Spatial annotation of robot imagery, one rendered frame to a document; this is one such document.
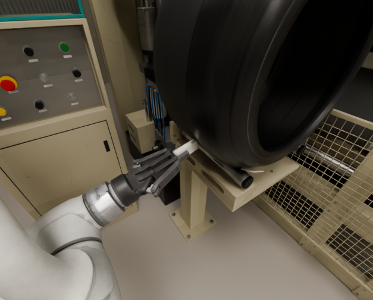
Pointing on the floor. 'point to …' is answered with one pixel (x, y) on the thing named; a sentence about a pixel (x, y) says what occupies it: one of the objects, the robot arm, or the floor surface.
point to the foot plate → (189, 234)
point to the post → (192, 196)
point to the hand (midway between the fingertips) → (186, 150)
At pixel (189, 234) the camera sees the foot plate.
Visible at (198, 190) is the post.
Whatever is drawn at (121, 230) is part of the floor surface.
